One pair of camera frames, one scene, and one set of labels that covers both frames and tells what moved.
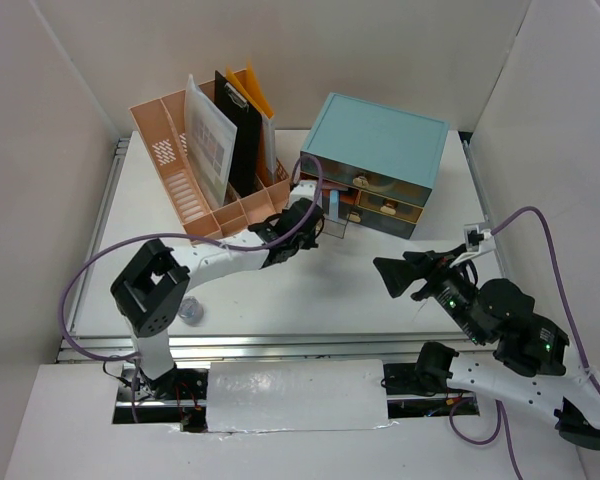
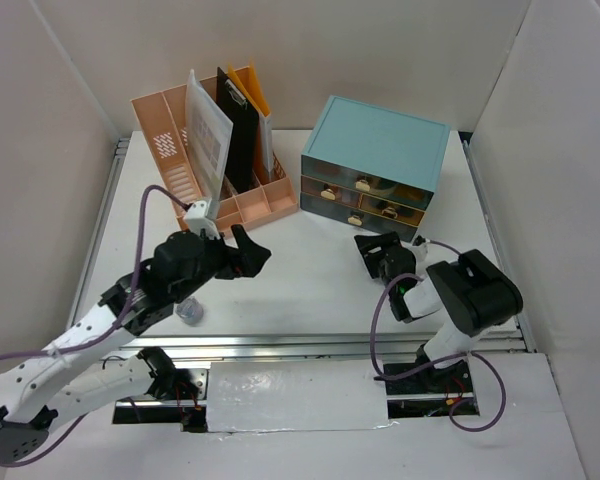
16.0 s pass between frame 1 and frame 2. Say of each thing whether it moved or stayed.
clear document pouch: moved
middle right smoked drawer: stayed
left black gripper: moved
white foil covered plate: stayed
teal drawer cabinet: stayed
